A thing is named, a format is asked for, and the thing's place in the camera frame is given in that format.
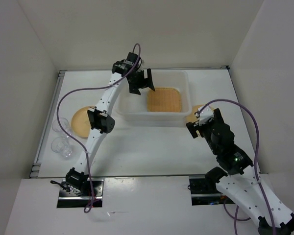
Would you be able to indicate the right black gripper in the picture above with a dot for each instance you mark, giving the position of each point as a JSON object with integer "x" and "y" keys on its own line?
{"x": 218, "y": 116}

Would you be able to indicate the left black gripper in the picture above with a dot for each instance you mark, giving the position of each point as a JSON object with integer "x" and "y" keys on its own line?
{"x": 134, "y": 88}

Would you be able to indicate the tan plate with bear print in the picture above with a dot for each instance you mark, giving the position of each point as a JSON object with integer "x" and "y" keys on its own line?
{"x": 80, "y": 123}

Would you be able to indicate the clear plastic cup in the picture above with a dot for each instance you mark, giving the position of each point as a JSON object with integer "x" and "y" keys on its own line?
{"x": 62, "y": 127}
{"x": 61, "y": 146}

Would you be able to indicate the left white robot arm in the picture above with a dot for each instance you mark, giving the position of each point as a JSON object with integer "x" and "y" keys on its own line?
{"x": 127, "y": 71}

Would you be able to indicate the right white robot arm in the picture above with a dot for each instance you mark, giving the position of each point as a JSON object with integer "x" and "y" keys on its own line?
{"x": 235, "y": 176}

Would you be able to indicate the translucent white plastic bin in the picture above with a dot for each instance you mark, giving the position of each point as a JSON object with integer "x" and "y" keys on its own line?
{"x": 133, "y": 108}

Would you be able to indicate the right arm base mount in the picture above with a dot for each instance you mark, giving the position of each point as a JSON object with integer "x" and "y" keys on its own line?
{"x": 204, "y": 193}

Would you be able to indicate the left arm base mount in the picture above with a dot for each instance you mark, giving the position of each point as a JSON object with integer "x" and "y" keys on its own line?
{"x": 70, "y": 197}

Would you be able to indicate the left aluminium table rail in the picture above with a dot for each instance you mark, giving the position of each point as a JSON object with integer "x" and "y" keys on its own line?
{"x": 34, "y": 171}

